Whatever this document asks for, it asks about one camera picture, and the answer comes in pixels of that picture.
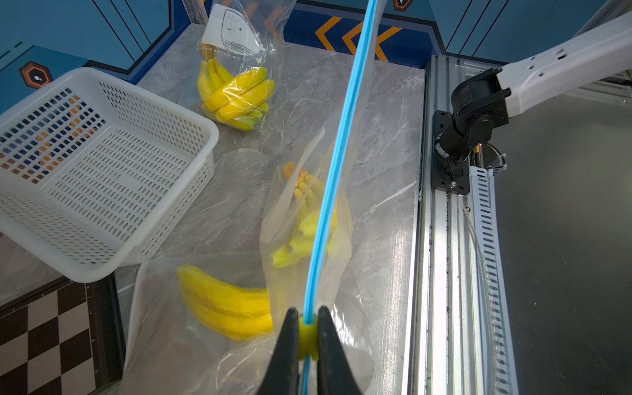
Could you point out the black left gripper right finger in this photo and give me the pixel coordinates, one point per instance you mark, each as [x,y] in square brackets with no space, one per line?
[334,374]

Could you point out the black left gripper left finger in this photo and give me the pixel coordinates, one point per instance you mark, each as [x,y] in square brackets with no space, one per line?
[282,375]

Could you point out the clear zip bag blue seal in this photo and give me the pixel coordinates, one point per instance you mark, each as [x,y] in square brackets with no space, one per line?
[322,279]

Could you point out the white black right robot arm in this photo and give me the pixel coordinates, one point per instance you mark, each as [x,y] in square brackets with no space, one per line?
[488,100]

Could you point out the clear bag near left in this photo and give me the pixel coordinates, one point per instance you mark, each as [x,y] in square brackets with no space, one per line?
[170,352]

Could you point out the yellow green banana bunch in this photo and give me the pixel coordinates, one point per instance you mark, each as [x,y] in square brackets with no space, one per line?
[240,101]

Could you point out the clear bag far right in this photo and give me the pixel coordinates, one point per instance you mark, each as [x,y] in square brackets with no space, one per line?
[246,34]

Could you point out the black white chessboard box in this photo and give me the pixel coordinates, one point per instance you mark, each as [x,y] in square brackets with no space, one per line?
[65,337]

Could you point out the white perforated plastic basket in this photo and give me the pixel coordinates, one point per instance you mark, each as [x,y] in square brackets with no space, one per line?
[97,172]

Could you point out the aluminium front rail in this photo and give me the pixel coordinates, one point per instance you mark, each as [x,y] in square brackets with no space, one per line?
[458,338]

